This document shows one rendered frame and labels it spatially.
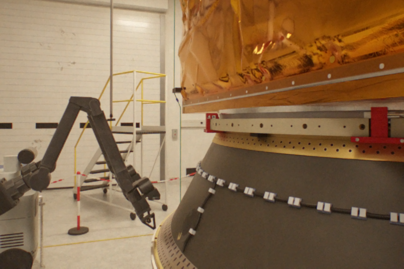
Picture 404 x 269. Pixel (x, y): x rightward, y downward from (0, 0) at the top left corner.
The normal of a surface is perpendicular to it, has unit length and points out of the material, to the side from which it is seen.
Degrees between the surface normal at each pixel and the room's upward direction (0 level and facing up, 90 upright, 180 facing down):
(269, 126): 90
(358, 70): 90
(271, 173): 62
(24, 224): 90
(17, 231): 100
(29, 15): 90
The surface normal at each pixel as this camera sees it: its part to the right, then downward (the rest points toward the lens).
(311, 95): -0.95, 0.00
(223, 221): -0.76, -0.47
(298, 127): -0.71, 0.00
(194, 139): 0.33, 0.00
